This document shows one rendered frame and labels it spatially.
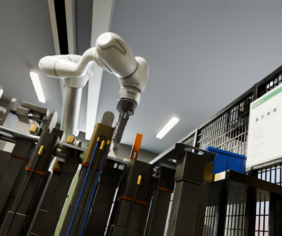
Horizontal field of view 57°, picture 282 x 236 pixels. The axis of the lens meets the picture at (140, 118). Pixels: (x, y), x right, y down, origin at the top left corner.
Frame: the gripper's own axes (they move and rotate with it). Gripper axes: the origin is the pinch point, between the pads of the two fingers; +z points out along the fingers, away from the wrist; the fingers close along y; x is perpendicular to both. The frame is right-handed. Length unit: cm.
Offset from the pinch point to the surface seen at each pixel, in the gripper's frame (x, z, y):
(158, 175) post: 12.9, 8.8, 21.2
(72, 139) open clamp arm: -16.9, -3.7, -14.4
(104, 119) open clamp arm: -6.6, -4.0, 18.0
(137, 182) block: 7.0, 12.6, 23.5
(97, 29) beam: -49, -182, -164
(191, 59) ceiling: 77, -201, -178
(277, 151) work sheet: 54, -12, 17
